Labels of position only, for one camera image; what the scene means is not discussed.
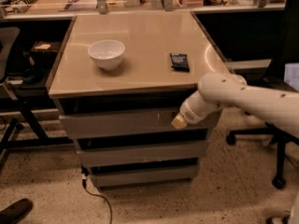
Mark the grey middle drawer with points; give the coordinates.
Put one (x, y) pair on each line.
(143, 154)

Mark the grey drawer cabinet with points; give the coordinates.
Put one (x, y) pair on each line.
(145, 78)

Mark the grey sneaker at right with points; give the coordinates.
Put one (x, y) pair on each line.
(278, 220)

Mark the grey bottom drawer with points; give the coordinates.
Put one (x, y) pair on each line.
(145, 176)

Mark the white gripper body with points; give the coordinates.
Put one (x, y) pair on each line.
(188, 115)

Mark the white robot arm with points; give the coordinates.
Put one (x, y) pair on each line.
(216, 91)

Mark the grey top drawer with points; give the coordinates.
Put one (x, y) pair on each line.
(118, 123)

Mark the white ceramic bowl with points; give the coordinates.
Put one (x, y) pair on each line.
(107, 54)

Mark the dark shoe at left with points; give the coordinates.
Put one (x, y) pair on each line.
(16, 211)

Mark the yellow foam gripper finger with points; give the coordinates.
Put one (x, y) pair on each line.
(179, 122)

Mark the grey drawer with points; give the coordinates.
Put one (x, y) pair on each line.
(118, 123)
(145, 176)
(143, 154)

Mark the laptop screen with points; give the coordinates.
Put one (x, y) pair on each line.
(291, 75)

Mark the dark blue snack packet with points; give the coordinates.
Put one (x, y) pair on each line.
(180, 62)

